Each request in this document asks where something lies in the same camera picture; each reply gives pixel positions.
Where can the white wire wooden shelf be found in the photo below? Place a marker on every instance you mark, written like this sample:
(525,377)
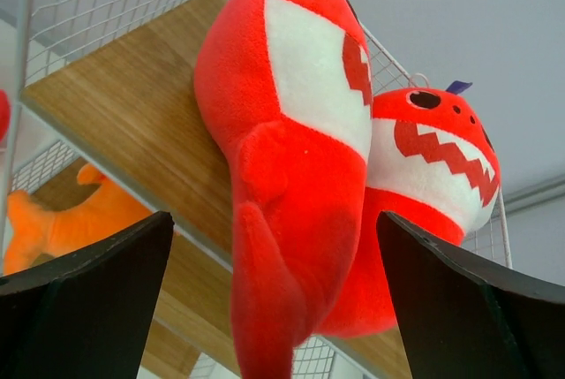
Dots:
(137,93)

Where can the orange shark plush on shelf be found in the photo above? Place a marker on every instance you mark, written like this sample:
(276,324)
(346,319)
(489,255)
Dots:
(37,230)

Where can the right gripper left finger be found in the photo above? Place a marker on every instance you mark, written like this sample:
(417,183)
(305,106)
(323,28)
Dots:
(86,314)

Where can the red shark plush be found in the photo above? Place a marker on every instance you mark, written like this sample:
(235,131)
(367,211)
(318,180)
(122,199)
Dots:
(5,114)
(284,88)
(431,162)

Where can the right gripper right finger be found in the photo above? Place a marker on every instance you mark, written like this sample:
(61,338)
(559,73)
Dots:
(463,316)

